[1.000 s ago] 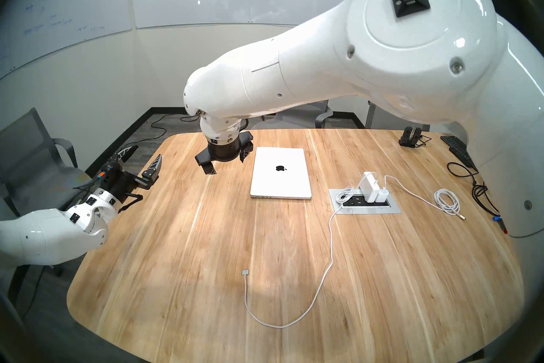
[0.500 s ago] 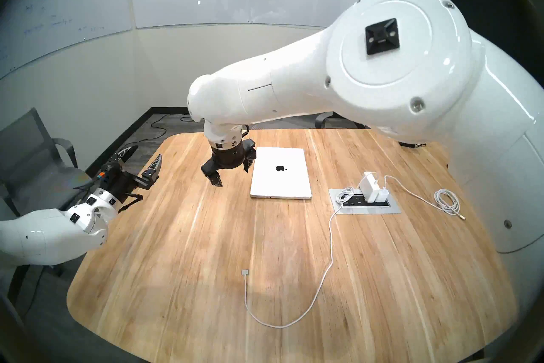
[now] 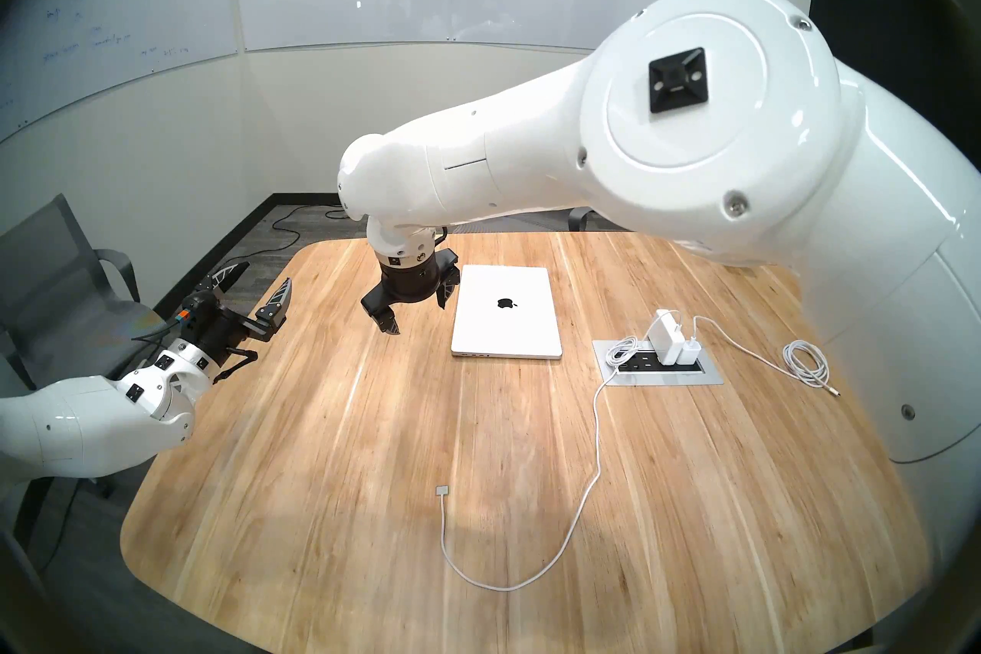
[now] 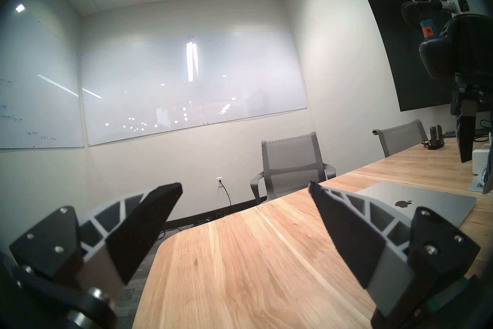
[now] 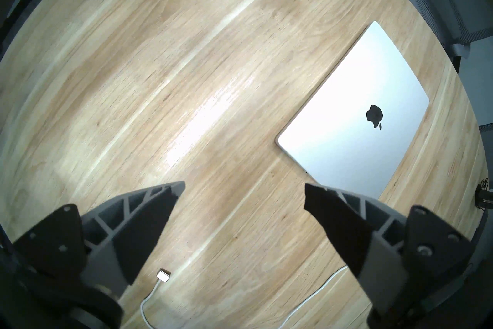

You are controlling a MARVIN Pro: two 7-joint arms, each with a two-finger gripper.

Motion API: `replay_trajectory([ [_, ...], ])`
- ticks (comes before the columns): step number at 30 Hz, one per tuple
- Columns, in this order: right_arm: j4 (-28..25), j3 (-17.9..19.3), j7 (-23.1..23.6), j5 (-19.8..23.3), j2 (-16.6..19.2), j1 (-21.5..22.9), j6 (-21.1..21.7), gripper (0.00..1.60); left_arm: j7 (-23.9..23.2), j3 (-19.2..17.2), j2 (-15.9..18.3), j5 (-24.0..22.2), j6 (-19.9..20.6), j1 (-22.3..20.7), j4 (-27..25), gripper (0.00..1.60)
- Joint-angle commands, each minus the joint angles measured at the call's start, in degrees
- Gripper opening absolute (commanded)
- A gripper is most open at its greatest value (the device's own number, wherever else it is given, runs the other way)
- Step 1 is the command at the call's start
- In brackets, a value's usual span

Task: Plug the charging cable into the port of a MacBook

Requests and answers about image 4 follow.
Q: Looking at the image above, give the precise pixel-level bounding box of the black floor cable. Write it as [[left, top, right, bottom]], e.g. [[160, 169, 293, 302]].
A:
[[160, 180, 232, 238]]

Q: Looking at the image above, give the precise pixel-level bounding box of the black wall television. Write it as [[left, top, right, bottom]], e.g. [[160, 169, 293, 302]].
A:
[[368, 0, 463, 112]]

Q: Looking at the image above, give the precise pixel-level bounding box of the grey mesh chair with armrests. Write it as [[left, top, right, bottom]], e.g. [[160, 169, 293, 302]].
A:
[[250, 132, 336, 204]]

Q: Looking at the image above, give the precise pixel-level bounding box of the large white power adapter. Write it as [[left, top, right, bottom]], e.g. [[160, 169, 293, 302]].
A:
[[472, 147, 491, 175]]

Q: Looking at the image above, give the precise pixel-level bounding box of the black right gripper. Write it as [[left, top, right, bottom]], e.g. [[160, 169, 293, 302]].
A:
[[443, 14, 493, 194]]

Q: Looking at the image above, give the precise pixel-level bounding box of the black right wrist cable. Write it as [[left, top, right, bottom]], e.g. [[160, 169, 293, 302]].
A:
[[401, 0, 461, 30]]

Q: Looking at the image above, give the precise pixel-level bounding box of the silver MacBook laptop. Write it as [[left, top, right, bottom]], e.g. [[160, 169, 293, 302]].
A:
[[356, 182, 477, 228]]

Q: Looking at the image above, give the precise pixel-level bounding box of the glass whiteboard with writing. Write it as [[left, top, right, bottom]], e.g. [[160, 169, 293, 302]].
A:
[[0, 4, 84, 149]]

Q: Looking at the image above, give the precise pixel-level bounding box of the black charging dock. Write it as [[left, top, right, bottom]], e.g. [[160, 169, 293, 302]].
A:
[[422, 125, 446, 150]]

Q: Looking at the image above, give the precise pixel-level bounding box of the blank glass whiteboard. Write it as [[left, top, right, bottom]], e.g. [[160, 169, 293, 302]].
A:
[[80, 28, 307, 147]]

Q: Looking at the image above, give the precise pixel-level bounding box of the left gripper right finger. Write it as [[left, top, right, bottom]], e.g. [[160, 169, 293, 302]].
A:
[[308, 181, 482, 318]]

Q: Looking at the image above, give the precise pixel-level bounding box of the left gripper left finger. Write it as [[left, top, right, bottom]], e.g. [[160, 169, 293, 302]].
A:
[[8, 183, 183, 302]]

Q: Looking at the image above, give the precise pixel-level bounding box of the grey mesh office chair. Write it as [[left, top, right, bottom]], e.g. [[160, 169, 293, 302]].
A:
[[372, 119, 429, 158]]

